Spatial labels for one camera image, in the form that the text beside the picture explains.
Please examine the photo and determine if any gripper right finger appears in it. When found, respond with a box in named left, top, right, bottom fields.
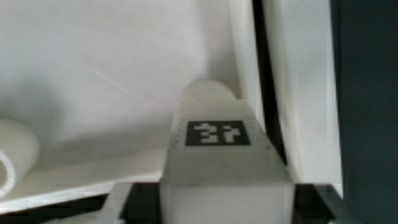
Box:
left=293, top=184, right=363, bottom=224

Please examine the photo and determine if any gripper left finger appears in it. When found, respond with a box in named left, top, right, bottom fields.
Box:
left=87, top=182, right=164, bottom=224

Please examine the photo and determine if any white square table top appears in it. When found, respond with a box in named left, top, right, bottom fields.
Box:
left=0, top=0, right=258, bottom=214

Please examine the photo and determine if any white L-shaped obstacle fence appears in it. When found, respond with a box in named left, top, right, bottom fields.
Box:
left=263, top=0, right=343, bottom=189

